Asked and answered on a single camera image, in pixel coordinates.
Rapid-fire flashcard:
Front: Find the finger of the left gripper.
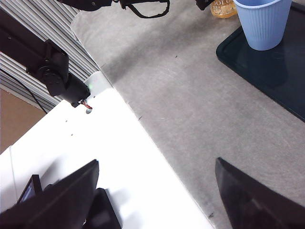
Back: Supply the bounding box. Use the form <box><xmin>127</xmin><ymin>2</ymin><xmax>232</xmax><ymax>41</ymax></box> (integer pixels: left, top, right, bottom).
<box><xmin>195</xmin><ymin>0</ymin><xmax>213</xmax><ymax>11</ymax></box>

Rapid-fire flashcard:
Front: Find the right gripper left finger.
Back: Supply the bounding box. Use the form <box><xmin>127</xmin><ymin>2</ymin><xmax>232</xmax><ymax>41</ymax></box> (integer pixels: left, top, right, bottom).
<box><xmin>0</xmin><ymin>159</ymin><xmax>100</xmax><ymax>229</ymax></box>

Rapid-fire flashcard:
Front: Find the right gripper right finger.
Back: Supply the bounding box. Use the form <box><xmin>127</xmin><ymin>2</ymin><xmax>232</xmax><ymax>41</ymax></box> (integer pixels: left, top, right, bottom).
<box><xmin>215</xmin><ymin>157</ymin><xmax>305</xmax><ymax>229</ymax></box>

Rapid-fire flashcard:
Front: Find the jasmine oolong tea bottle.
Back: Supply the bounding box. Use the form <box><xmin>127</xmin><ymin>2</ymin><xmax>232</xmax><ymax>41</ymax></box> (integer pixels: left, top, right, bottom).
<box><xmin>209</xmin><ymin>0</ymin><xmax>238</xmax><ymax>19</ymax></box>

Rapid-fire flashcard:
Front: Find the blue ribbed cup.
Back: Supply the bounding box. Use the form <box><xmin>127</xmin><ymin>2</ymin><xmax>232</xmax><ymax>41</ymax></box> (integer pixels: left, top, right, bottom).
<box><xmin>233</xmin><ymin>0</ymin><xmax>293</xmax><ymax>52</ymax></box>

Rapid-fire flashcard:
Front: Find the small black display screen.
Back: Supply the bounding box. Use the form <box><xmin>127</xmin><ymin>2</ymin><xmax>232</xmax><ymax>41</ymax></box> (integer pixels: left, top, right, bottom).
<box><xmin>16</xmin><ymin>174</ymin><xmax>43</xmax><ymax>205</ymax></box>

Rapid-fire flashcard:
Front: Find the dark blue tray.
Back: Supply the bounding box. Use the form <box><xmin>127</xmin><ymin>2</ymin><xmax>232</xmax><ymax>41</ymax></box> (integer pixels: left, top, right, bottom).
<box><xmin>215</xmin><ymin>1</ymin><xmax>305</xmax><ymax>124</ymax></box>

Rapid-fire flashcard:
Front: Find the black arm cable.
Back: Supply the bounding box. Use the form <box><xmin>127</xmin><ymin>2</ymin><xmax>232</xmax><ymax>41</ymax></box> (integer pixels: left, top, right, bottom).
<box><xmin>120</xmin><ymin>0</ymin><xmax>171</xmax><ymax>19</ymax></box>

